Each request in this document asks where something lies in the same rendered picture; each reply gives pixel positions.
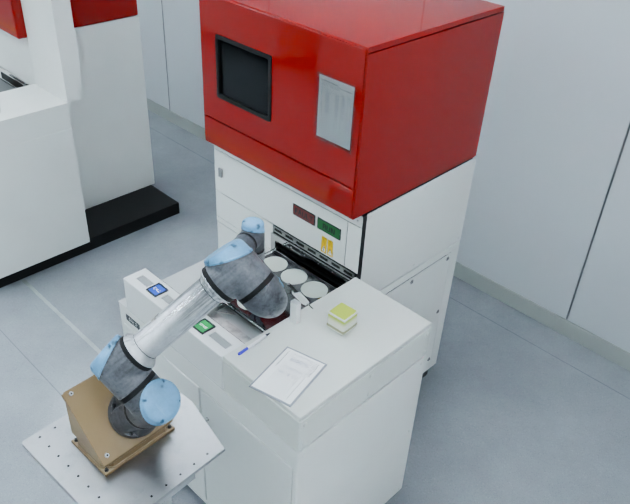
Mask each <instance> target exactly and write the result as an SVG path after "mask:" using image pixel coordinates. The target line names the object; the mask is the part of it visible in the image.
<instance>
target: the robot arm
mask: <svg viewBox="0 0 630 504"><path fill-rule="evenodd" d="M264 247H265V229H264V221H263V220H262V219H260V218H258V217H247V218H245V219H244V220H243V221H242V225H241V232H240V233H239V234H238V235H237V236H236V238H235V239H234V240H232V241H230V242H228V243H226V244H225V245H223V246H222V247H220V248H219V249H217V250H216V251H214V252H213V253H212V254H210V255H209V256H208V257H207V258H205V259H204V265H205V267H203V268H202V269H201V277H200V278H199V279H198V280H197V281H196V282H195V283H194V284H192V285H191V286H190V287H189V288H188V289H187V290H185V291H184V292H183V293H182V294H181V295H179V296H178V297H177V298H176V299H175V300H174V301H172V302H171V303H170V304H169V305H168V306H167V307H165V308H164V309H163V310H162V311H161V312H159V313H158V314H157V315H156V316H155V317H154V318H152V319H151V320H150V321H149V322H148V323H147V324H145V325H144V326H143V327H142V328H141V329H139V330H138V331H137V332H136V333H126V334H125V335H124V336H122V337H121V335H118V334H116V335H115V336H114V337H113V338H112V339H111V341H110V342H109V343H108V344H107V345H106V346H105V347H104V348H103V350H102V351H101V352H100V353H99V354H98V355H97V356H96V358H95V359H94V360H93V361H92V362H91V364H90V370H91V371H92V372H93V374H94V375H95V376H96V377H97V379H98V380H100V381H101V382H102V383H103V384H104V385H105V386H106V387H107V388H108V389H109V390H110V391H111V393H112V394H113V395H114V396H113V397H112V399H111V401H110V403H109V406H108V418H109V422H110V424H111V426H112V428H113V429H114V430H115V431H116V432H117V433H118V434H119V435H121V436H123V437H126V438H132V439H134V438H140V437H143V436H146V435H148V434H149V433H150V432H152V431H153V430H154V429H155V427H156V426H161V425H164V424H166V423H167V422H169V421H170V420H172V419H173V418H174V417H175V416H176V415H177V413H178V411H179V409H180V405H181V396H180V392H179V390H178V388H177V386H176V385H175V384H174V383H173V382H171V381H169V380H167V379H163V378H160V377H159V376H158V375H157V374H156V373H155V372H154V371H153V370H152V368H153V367H154V366H155V364H156V357H157V356H158V355H160V354H161V353H162V352H163V351H164V350H165V349H167V348H168V347H169V346H170V345H171V344H173V343H174V342H175V341H176V340H177V339H179V338H180V337H181V336H182V335H183V334H185V333H186V332H187V331H188V330H189V329H191V328H192V327H193V326H194V325H195V324H196V323H198V322H199V321H200V320H201V319H202V318H204V317H205V316H206V315H207V314H208V313H210V312H211V311H212V310H213V309H214V308H216V307H217V306H218V305H219V304H220V303H222V302H223V303H231V302H232V301H233V300H234V299H237V300H238V301H239V302H240V303H241V304H242V305H243V306H244V307H245V308H246V309H247V310H248V311H249V312H251V313H253V314H254V315H256V316H259V317H262V318H274V317H277V316H279V315H280V314H282V313H283V312H284V310H285V309H286V306H287V303H288V297H287V294H286V291H285V289H284V285H283V283H282V282H281V281H280V278H279V277H277V276H276V275H275V274H274V273H273V271H272V270H271V269H270V268H269V267H268V266H267V265H266V264H265V262H264V259H265V248H264Z"/></svg>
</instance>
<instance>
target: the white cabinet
mask: <svg viewBox="0 0 630 504"><path fill-rule="evenodd" d="M119 306H120V313H121V320H122V327H123V334H124V335H125V334H126V333H136V332H137V331H138V330H139V329H141V328H142V327H143V326H144V325H145V324H144V323H143V322H142V321H140V320H139V319H138V318H137V317H136V316H135V315H133V314H132V313H131V312H130V311H129V310H127V309H126V308H125V307H124V306H123V305H122V304H120V303H119ZM425 359H426V355H424V356H423V357H422V358H420V359H419V360H418V361H416V362H415V363H414V364H412V365H411V366H410V367H409V368H407V369H406V370H405V371H403V372H402V373H401V374H399V375H398V376H397V377H395V378H394V379H393V380H392V381H390V382H389V383H388V384H386V385H385V386H384V387H382V388H381V389H380V390H379V391H377V392H376V393H375V394H373V395H372V396H371V397H369V398H368V399H367V400H365V401H364V402H363V403H362V404H360V405H359V406H358V407H356V408H355V409H354V410H352V411H351V412H350V413H348V414H347V415H346V416H345V417H343V418H342V419H341V420H339V421H338V422H337V423H335V424H334V425H333V426H332V427H330V428H329V429H328V430H326V431H325V432H324V433H322V434H321V435H320V436H318V437H317V438H316V439H315V440H313V441H312V442H311V443H309V444H308V445H307V446H305V447H304V448H303V449H302V450H300V451H297V450H296V449H294V448H293V447H292V446H291V445H290V444H289V443H287V442H286V441H285V440H284V439H283V438H281V437H280V436H279V435H278V434H277V433H275V432H274V431H273V430H272V429H271V428H270V427H268V426H267V425H266V424H265V423H264V422H262V421H261V420H260V419H259V418H258V417H256V416H255V415H254V414H253V413H252V412H251V411H249V410H248V409H247V408H246V407H245V406H243V405H242V404H241V403H240V402H239V401H237V400H236V399H235V398H234V397H233V396H232V395H230V394H229V393H228V392H227V391H226V390H224V389H223V390H222V389H221V388H220V387H219V386H217V385H216V384H215V383H214V382H213V381H212V380H210V379H209V378H208V377H207V376H206V375H204V374H203V373H202V372H201V371H200V370H198V369H197V368H196V367H195V366H194V365H193V364H191V363H190V362H189V361H188V360H187V359H185V358H184V357H183V356H182V355H181V354H180V353H178V352H177V351H176V350H175V349H174V348H172V347H171V346H169V347H168V348H167V349H165V350H164V351H163V352H162V353H161V354H160V355H158V356H157V357H156V364H155V366H154V367H153V368H152V370H153V371H154V372H155V373H156V374H157V375H158V376H159V377H160V378H163V379H167V380H169V381H171V382H173V383H174V384H175V385H176V386H177V388H178V390H179V392H181V393H182V394H183V395H184V396H186V397H187V398H188V399H189V400H191V401H192V402H193V404H194V405H195V406H196V408H197V409H198V411H199V412H200V414H201V415H202V417H203V418H204V419H205V421H206V422H207V424H208V425H209V427H210V428H211V430H212V431H213V432H214V434H215V435H216V437H217V438H218V440H219V441H220V443H221V444H222V445H223V447H224V448H225V451H224V452H223V453H222V454H221V455H219V456H218V457H217V458H215V459H214V460H213V461H211V462H210V463H209V464H208V465H206V466H205V467H204V468H202V469H201V470H200V471H199V472H197V473H196V474H195V479H194V480H193V481H191V482H190V483H189V484H187V485H188V486H189V487H190V488H191V489H192V490H193V491H194V492H195V493H196V494H197V495H198V496H199V497H200V498H201V499H202V500H203V501H204V502H205V503H206V504H385V503H386V502H387V501H388V500H389V499H390V498H391V497H392V496H394V495H395V494H396V493H397V492H398V491H399V490H400V489H401V488H402V483H403V477H404V472H405V467H406V461H407V456H408V450H409V445H410V440H411V434H412V429H413V423H414V418H415V413H416V407H417V402H418V396H419V391H420V386H421V380H422V375H423V369H424V364H425Z"/></svg>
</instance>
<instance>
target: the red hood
mask: <svg viewBox="0 0 630 504"><path fill-rule="evenodd" d="M504 8H505V6H503V5H499V4H496V3H492V2H488V1H484V0H199V11H200V33H201V54H202V76H203V98H204V120H205V139H206V140H207V141H208V142H210V143H212V144H214V145H216V146H218V147H219V148H221V149H223V150H225V151H227V152H229V153H230V154H232V155H234V156H236V157H238V158H240V159H242V160H243V161H245V162H247V163H249V164H251V165H253V166H254V167H256V168H258V169H260V170H262V171H264V172H265V173H267V174H269V175H271V176H273V177H275V178H277V179H278V180H280V181H282V182H284V183H286V184H288V185H289V186H291V187H293V188H295V189H297V190H299V191H300V192H302V193H304V194H306V195H308V196H310V197H312V198H313V199H315V200H317V201H319V202H321V203H323V204H324V205H326V206H328V207H330V208H332V209H334V210H335V211H337V212H339V213H341V214H343V215H345V216H347V217H348V218H350V219H352V220H354V219H356V218H358V217H360V216H362V215H363V214H365V213H367V212H369V211H371V210H373V209H375V208H377V207H379V206H381V205H383V204H385V203H386V202H388V201H390V200H392V199H394V198H396V197H398V196H400V195H402V194H404V193H406V192H408V191H410V190H411V189H413V188H415V187H417V186H419V185H421V184H423V183H425V182H427V181H429V180H431V179H433V178H434V177H436V176H438V175H440V174H442V173H444V172H446V171H448V170H450V169H452V168H454V167H456V166H458V165H459V164H461V163H463V162H465V161H467V160H469V159H471V158H473V157H475V156H476V153H477V148H478V143H479V138H480V133H481V128H482V123H483V118H484V113H485V108H486V103H487V98H488V93H489V87H490V82H491V77H492V72H493V67H494V62H495V57H496V52H497V47H498V42H499V37H500V32H501V27H502V22H503V17H504V12H503V11H504Z"/></svg>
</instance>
